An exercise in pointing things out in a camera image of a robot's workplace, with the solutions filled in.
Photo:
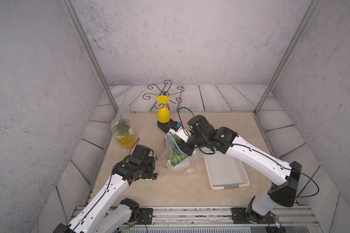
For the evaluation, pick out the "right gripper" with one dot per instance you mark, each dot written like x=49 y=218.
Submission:
x=184 y=148

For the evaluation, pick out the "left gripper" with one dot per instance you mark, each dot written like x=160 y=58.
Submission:
x=151 y=175

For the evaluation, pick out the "pineapple from bag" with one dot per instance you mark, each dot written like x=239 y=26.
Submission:
x=175 y=155

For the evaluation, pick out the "zip-top bag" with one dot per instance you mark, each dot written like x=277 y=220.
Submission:
x=123 y=112
x=186 y=167

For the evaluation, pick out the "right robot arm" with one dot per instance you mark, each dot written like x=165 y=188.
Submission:
x=284 y=176

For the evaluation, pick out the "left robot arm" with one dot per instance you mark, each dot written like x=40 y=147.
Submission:
x=94 y=218

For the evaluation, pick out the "yellow plastic wine glass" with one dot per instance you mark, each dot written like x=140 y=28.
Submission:
x=163 y=111

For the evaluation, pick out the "white perforated plastic basket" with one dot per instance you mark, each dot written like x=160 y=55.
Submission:
x=225 y=172

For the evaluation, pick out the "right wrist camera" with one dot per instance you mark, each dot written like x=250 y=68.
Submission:
x=178 y=130

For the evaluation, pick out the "copper wire glass stand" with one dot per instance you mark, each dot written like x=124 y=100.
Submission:
x=174 y=97

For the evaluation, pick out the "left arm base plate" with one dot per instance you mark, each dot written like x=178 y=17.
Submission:
x=141 y=216

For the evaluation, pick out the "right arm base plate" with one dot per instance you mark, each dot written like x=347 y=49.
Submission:
x=239 y=215

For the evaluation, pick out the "aluminium mounting rail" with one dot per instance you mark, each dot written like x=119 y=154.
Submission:
x=297 y=219

